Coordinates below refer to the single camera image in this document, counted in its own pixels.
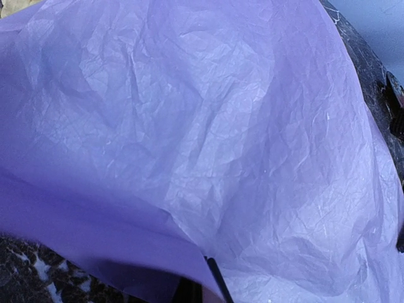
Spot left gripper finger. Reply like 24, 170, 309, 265
205, 257, 234, 303

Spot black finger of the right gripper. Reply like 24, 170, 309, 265
386, 71, 403, 139

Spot pink purple wrapping paper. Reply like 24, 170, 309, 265
1, 1, 403, 302

